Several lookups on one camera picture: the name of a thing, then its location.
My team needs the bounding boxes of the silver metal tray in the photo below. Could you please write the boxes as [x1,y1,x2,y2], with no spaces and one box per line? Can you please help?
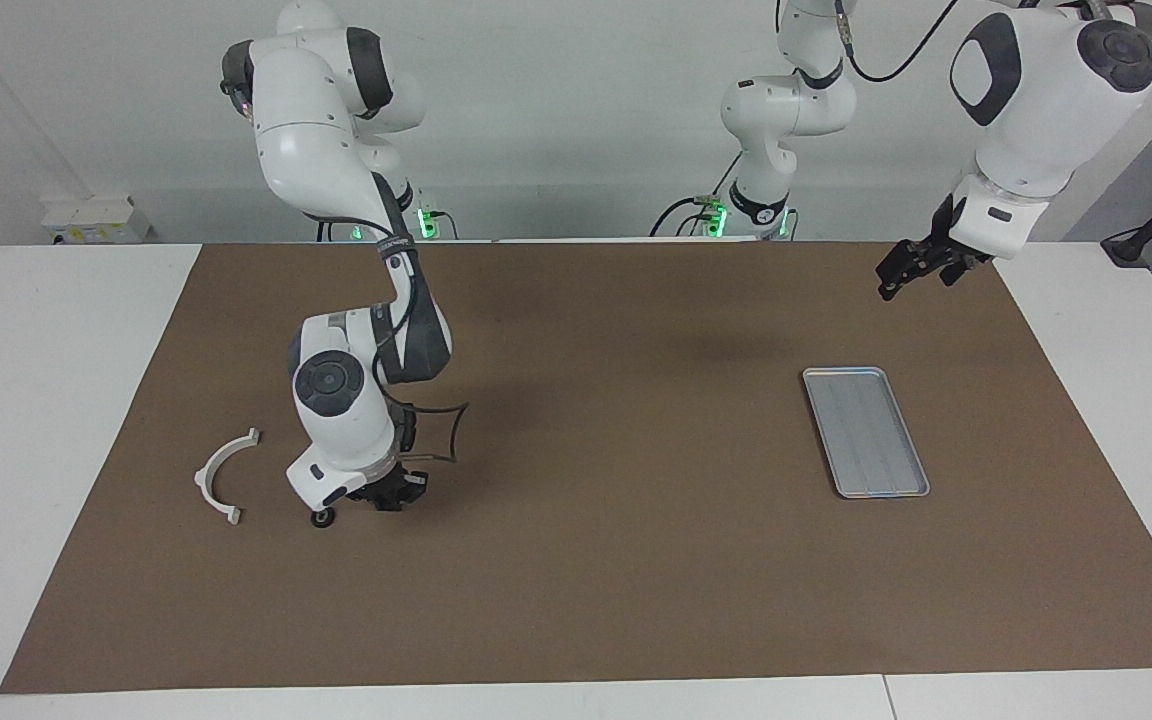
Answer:
[802,366,931,500]

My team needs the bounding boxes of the brown table mat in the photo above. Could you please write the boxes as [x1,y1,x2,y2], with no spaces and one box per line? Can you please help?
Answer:
[0,240,1152,695]

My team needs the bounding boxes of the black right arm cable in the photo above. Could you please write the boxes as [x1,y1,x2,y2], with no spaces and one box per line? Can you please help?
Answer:
[372,395,470,464]

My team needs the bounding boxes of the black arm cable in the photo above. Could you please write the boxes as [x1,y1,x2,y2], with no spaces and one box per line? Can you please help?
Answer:
[834,0,962,83]
[372,395,470,464]

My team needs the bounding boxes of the white half-ring bracket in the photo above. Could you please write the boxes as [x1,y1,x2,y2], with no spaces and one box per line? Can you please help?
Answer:
[195,428,262,526]

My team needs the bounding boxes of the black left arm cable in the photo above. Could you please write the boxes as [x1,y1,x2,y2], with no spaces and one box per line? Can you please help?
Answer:
[834,0,962,83]

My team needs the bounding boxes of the black left base cable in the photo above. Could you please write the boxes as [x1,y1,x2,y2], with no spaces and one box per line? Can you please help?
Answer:
[650,150,742,238]

